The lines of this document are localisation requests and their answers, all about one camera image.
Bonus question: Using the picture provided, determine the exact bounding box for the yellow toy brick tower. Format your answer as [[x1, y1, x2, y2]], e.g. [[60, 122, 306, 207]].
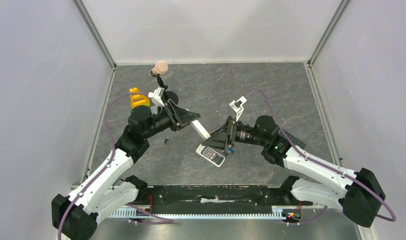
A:
[[129, 87, 152, 109]]

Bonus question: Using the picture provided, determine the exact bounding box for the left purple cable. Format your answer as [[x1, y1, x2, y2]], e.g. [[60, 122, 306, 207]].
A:
[[57, 93, 151, 240]]

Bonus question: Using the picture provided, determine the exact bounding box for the white grey remote control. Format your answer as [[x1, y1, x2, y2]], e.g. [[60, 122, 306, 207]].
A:
[[195, 145, 226, 168]]

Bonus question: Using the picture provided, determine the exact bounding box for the dark studded baseplate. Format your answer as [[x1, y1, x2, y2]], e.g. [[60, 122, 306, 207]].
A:
[[284, 130, 306, 150]]

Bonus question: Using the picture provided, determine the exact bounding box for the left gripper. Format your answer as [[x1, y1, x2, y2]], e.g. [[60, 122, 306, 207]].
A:
[[142, 99, 200, 139]]

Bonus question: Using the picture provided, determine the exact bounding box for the white cable duct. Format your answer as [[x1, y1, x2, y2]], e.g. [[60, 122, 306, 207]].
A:
[[107, 206, 297, 221]]

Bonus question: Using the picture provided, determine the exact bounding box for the long white remote control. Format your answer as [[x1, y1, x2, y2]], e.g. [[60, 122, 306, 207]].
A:
[[191, 120, 211, 141]]

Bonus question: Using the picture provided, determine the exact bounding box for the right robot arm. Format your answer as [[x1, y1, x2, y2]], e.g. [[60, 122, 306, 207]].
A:
[[202, 115, 386, 228]]

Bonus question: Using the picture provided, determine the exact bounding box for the purple cable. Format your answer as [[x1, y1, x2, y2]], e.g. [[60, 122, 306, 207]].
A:
[[244, 88, 397, 223], [57, 93, 151, 240]]

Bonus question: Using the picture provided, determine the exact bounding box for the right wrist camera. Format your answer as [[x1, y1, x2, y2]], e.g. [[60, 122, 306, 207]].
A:
[[229, 96, 247, 122]]

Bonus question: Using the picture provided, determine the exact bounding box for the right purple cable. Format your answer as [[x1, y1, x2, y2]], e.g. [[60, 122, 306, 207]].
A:
[[244, 88, 397, 223]]

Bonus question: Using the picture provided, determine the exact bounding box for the pink microphone on stand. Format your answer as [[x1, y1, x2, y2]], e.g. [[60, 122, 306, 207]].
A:
[[149, 61, 179, 104]]

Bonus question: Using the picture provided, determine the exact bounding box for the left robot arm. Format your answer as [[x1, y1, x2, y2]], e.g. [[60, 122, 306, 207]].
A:
[[51, 99, 201, 240]]

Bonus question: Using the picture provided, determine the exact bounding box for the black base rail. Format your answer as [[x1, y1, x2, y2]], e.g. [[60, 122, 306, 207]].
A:
[[133, 185, 300, 214]]

